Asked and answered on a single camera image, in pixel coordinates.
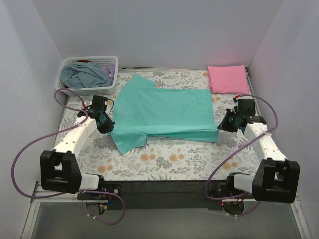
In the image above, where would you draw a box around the teal t-shirt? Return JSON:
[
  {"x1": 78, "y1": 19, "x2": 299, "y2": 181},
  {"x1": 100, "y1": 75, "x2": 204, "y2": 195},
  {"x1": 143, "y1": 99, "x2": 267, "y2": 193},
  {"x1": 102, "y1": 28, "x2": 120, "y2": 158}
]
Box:
[{"x1": 110, "y1": 75, "x2": 219, "y2": 154}]

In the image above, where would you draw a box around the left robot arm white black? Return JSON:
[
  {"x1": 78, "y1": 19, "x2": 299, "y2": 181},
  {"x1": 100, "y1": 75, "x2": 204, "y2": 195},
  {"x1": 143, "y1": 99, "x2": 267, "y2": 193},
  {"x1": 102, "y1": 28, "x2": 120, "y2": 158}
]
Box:
[{"x1": 40, "y1": 95, "x2": 115, "y2": 199}]

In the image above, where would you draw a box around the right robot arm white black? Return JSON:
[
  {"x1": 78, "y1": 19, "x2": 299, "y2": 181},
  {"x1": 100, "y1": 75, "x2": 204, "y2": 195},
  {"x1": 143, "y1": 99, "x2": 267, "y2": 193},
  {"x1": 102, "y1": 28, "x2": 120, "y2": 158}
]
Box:
[{"x1": 218, "y1": 99, "x2": 300, "y2": 203}]

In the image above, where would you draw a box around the grey-blue t-shirt in basket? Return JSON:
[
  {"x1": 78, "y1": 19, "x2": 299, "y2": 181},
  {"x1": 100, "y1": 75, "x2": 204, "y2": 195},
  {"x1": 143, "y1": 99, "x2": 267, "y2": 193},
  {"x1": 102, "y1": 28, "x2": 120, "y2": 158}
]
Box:
[{"x1": 60, "y1": 62, "x2": 106, "y2": 89}]

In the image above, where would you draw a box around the folded pink t-shirt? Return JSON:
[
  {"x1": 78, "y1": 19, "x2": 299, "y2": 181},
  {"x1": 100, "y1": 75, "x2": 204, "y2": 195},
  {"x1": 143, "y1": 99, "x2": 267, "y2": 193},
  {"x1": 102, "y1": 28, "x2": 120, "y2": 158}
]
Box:
[{"x1": 208, "y1": 65, "x2": 249, "y2": 94}]

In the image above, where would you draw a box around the lilac t-shirt in basket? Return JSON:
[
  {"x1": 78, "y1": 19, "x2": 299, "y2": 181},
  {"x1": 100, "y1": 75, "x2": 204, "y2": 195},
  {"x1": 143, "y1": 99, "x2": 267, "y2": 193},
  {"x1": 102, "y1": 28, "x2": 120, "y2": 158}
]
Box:
[{"x1": 97, "y1": 63, "x2": 115, "y2": 86}]

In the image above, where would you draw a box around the white plastic laundry basket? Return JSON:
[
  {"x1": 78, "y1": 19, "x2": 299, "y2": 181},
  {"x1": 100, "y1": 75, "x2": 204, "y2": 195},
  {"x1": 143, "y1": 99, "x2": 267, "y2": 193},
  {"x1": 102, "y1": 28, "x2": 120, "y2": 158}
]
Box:
[{"x1": 55, "y1": 56, "x2": 119, "y2": 96}]

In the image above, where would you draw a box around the dark red garment in basket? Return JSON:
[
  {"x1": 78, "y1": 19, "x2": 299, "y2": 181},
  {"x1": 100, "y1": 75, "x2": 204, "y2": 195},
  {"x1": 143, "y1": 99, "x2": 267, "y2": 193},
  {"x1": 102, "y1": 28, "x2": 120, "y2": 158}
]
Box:
[{"x1": 76, "y1": 59, "x2": 92, "y2": 63}]

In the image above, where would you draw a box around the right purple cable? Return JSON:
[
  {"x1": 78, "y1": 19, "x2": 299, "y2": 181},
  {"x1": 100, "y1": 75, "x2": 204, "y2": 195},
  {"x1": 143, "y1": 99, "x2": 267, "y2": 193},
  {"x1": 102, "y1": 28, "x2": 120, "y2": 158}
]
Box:
[{"x1": 204, "y1": 94, "x2": 279, "y2": 217}]

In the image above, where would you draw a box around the purple cable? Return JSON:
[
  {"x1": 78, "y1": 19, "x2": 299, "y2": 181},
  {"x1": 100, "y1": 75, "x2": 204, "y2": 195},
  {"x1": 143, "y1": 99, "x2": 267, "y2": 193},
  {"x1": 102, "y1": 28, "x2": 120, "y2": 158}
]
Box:
[
  {"x1": 204, "y1": 94, "x2": 279, "y2": 217},
  {"x1": 11, "y1": 89, "x2": 126, "y2": 225}
]

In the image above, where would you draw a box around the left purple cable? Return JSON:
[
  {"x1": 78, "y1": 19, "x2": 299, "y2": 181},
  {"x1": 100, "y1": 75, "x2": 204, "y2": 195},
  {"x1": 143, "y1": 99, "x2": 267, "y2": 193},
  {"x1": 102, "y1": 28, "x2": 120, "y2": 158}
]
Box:
[{"x1": 11, "y1": 89, "x2": 126, "y2": 225}]

